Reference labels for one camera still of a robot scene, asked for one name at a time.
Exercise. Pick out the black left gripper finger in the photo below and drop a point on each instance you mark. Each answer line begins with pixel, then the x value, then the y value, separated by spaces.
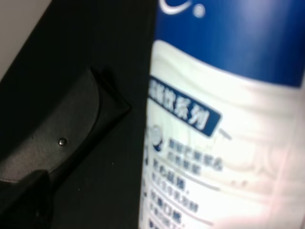
pixel 28 203

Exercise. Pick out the blue white plastic bottle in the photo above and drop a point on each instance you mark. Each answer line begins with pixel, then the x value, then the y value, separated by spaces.
pixel 224 141

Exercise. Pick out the black leather glasses case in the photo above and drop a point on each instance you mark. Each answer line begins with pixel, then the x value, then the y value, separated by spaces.
pixel 87 112

